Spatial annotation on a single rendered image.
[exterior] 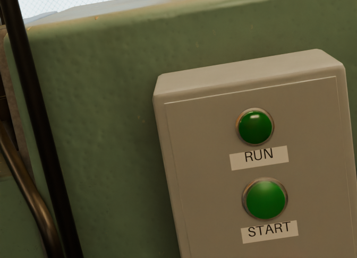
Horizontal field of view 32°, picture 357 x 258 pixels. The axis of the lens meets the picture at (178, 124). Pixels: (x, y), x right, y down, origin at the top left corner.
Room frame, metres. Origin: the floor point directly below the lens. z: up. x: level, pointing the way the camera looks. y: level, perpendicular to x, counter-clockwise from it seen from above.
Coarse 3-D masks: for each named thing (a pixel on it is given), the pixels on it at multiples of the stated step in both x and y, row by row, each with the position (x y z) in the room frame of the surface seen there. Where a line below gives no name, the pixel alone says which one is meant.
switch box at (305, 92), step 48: (192, 96) 0.32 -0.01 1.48; (240, 96) 0.31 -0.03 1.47; (288, 96) 0.31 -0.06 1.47; (336, 96) 0.31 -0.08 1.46; (192, 144) 0.31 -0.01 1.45; (240, 144) 0.31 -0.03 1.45; (288, 144) 0.31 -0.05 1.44; (336, 144) 0.31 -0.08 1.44; (192, 192) 0.31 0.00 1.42; (240, 192) 0.31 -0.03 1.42; (288, 192) 0.31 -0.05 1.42; (336, 192) 0.31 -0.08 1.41; (192, 240) 0.31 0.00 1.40; (240, 240) 0.31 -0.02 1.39; (288, 240) 0.31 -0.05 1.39; (336, 240) 0.31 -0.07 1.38
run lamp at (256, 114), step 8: (248, 112) 0.31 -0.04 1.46; (256, 112) 0.31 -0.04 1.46; (264, 112) 0.31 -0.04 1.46; (240, 120) 0.31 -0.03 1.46; (248, 120) 0.31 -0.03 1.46; (256, 120) 0.31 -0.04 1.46; (264, 120) 0.31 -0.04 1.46; (272, 120) 0.31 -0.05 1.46; (240, 128) 0.31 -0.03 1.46; (248, 128) 0.31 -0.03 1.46; (256, 128) 0.31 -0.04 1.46; (264, 128) 0.31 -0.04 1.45; (272, 128) 0.31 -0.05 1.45; (240, 136) 0.31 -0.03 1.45; (248, 136) 0.31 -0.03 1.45; (256, 136) 0.31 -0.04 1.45; (264, 136) 0.31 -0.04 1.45; (248, 144) 0.31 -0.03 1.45; (256, 144) 0.31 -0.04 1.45
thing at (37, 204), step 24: (0, 0) 0.35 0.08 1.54; (24, 48) 0.34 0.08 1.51; (24, 72) 0.34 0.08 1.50; (24, 96) 0.34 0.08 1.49; (0, 120) 0.45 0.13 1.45; (48, 120) 0.35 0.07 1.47; (0, 144) 0.43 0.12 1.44; (48, 144) 0.34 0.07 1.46; (24, 168) 0.40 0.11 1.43; (48, 168) 0.34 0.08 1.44; (24, 192) 0.38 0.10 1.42; (48, 216) 0.37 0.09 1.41; (72, 216) 0.34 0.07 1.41; (48, 240) 0.36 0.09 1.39; (72, 240) 0.34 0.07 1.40
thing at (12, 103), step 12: (48, 12) 0.55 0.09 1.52; (24, 24) 0.45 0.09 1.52; (0, 36) 0.42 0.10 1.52; (0, 48) 0.42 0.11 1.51; (0, 60) 0.42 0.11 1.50; (12, 84) 0.42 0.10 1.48; (12, 96) 0.42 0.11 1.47; (12, 108) 0.42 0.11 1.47; (12, 120) 0.42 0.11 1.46; (24, 144) 0.42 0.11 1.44; (24, 156) 0.42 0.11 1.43
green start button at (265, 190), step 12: (252, 180) 0.31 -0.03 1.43; (264, 180) 0.31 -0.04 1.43; (276, 180) 0.31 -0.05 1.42; (252, 192) 0.31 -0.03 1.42; (264, 192) 0.31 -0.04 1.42; (276, 192) 0.31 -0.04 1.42; (252, 204) 0.31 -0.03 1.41; (264, 204) 0.31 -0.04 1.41; (276, 204) 0.31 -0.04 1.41; (252, 216) 0.31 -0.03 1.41; (264, 216) 0.31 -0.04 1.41; (276, 216) 0.31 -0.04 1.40
